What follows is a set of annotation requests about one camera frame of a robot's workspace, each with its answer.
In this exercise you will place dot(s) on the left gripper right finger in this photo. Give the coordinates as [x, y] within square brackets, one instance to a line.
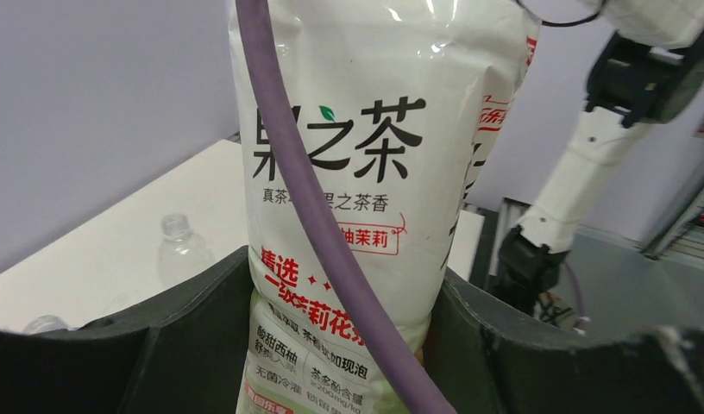
[487, 357]

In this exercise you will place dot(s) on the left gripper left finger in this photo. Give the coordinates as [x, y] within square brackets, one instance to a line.
[180, 351]

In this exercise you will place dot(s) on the clear bottle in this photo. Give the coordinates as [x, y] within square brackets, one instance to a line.
[45, 323]
[182, 253]

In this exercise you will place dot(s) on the green orange label bottle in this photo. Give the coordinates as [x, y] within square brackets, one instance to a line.
[363, 126]

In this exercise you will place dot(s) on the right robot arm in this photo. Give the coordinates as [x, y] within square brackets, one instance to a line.
[647, 74]

